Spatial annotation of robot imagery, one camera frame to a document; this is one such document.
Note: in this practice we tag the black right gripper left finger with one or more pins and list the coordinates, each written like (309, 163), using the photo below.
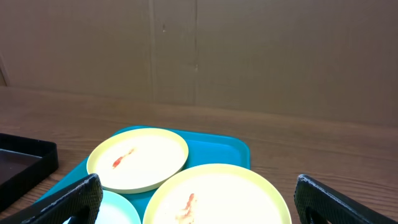
(78, 203)

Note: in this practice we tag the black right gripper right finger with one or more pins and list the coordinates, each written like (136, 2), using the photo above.
(318, 203)

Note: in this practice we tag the light blue plate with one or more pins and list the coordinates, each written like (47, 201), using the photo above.
(115, 209)

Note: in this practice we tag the yellow plate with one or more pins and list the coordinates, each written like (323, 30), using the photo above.
(138, 160)
(217, 194)

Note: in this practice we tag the black water tray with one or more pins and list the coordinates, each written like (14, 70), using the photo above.
(25, 162)

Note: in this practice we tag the teal plastic tray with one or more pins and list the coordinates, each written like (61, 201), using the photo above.
(204, 148)

